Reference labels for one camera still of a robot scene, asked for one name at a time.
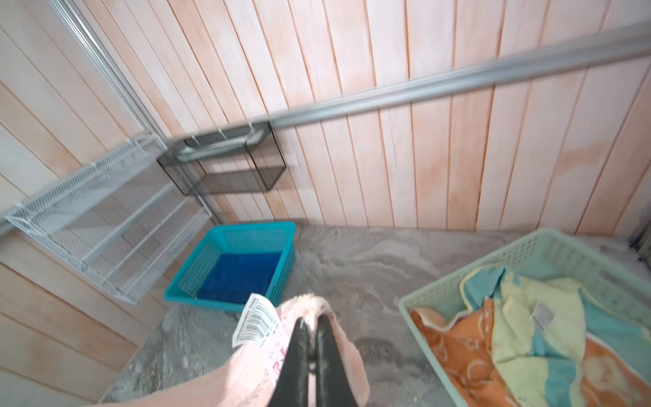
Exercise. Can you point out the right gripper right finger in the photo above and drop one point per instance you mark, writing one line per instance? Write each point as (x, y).
(332, 385)

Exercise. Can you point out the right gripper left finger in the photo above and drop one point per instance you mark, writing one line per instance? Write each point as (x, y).
(292, 388)

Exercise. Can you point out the pink towel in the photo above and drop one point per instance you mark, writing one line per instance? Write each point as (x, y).
(244, 380)

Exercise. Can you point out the blue towel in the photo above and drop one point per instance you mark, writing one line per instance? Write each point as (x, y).
(236, 276)

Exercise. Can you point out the orange patterned towel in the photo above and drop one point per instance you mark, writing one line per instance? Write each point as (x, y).
(465, 354)

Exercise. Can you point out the teal plastic basket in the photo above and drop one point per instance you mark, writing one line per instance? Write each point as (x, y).
(270, 237)

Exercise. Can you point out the light green towel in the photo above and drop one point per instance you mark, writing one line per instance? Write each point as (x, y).
(555, 344)

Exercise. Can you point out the light green plastic basket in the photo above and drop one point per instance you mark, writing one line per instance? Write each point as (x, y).
(544, 254)

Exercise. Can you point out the black mesh wall basket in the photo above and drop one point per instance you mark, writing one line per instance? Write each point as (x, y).
(231, 160)

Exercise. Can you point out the white wire shelf rack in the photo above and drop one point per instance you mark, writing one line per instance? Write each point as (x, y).
(120, 221)

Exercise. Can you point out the aluminium back wall rail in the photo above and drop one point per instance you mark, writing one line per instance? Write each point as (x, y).
(616, 45)

